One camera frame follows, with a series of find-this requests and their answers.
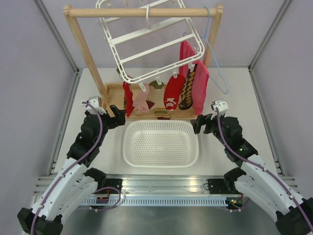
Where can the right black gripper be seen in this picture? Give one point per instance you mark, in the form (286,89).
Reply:
(200,120)

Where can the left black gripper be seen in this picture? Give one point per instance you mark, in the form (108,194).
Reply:
(119,120)

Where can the red bear sock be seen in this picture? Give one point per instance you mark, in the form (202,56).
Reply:
(128,99)

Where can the pink sock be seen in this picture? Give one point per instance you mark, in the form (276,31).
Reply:
(140,102)

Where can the beige striped sock olive toe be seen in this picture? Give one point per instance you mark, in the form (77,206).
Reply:
(155,100)

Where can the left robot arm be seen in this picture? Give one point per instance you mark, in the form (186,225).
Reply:
(77,179)

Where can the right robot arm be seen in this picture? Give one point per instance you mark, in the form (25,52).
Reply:
(291,212)

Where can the white clip drying hanger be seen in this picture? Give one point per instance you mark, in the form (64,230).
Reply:
(146,47)

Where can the brown yellow diamond sock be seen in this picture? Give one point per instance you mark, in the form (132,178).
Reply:
(186,100)

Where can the red sock white pattern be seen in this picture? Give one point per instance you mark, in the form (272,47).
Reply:
(172,92)

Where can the white perforated plastic basket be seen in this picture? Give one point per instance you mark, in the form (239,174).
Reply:
(160,144)

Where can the pink towel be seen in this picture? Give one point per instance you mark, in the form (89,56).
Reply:
(198,91)

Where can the wooden clothes rack frame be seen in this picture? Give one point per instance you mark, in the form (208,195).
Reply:
(113,94)

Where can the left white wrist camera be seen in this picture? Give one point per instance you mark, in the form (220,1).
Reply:
(94,105)

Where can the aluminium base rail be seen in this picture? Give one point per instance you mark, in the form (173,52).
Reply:
(164,185)

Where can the light blue wire hanger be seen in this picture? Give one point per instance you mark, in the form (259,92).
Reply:
(211,30)

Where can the white slotted cable duct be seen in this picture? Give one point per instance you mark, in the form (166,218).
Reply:
(200,201)

